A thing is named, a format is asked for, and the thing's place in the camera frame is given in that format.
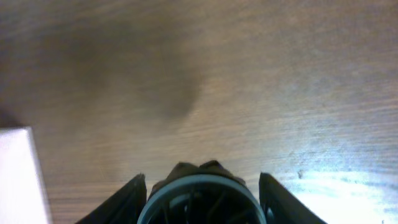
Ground open white cardboard box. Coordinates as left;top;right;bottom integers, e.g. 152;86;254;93
1;127;53;223

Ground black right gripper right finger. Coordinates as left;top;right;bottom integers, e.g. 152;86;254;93
259;172;326;224

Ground small black round cap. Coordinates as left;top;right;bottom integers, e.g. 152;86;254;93
137;160;267;224

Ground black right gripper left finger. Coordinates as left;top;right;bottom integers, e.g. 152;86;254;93
77;174;147;224

